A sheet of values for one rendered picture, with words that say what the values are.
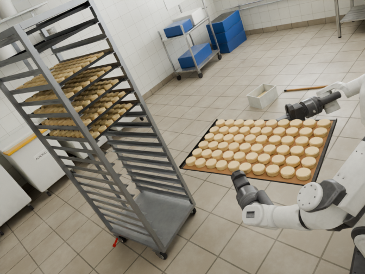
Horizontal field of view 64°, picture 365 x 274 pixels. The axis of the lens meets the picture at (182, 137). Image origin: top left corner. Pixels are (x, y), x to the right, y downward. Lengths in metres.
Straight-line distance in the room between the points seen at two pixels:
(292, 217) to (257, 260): 1.31
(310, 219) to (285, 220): 0.09
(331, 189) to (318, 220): 0.09
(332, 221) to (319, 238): 1.35
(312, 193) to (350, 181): 0.09
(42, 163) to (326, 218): 3.47
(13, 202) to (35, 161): 0.51
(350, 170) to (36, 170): 3.53
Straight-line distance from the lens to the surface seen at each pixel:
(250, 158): 1.24
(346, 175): 0.80
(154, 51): 5.50
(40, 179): 3.95
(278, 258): 2.14
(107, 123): 1.83
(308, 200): 0.81
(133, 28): 5.30
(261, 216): 0.95
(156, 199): 2.67
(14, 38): 1.70
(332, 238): 2.20
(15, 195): 3.93
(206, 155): 1.35
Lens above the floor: 1.78
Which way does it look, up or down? 29 degrees down
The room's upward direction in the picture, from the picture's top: 25 degrees counter-clockwise
